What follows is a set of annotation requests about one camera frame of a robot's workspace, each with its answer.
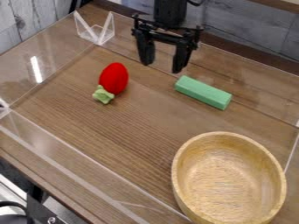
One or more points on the clear acrylic corner bracket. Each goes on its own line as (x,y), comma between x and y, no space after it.
(97,34)

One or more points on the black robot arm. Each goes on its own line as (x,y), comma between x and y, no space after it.
(170,12)

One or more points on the black metal stand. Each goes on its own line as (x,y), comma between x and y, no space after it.
(22,199)

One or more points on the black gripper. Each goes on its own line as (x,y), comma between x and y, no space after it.
(183,36)

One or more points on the green rectangular block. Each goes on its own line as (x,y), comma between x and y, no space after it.
(204,92)

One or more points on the clear acrylic front wall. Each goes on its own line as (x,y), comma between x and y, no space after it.
(101,196)

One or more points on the wooden bowl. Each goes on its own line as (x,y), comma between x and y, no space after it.
(228,180)

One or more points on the red plush strawberry green leaves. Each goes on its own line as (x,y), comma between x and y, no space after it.
(111,83)

